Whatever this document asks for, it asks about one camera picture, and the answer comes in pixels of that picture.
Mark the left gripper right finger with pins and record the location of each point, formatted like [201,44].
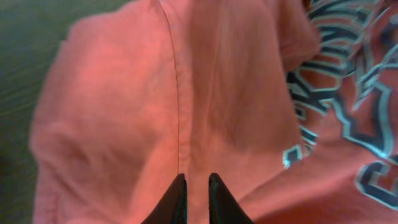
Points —
[223,208]

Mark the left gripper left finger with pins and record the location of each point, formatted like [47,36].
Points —
[172,207]

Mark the orange soccer t-shirt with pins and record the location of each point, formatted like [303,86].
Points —
[292,103]

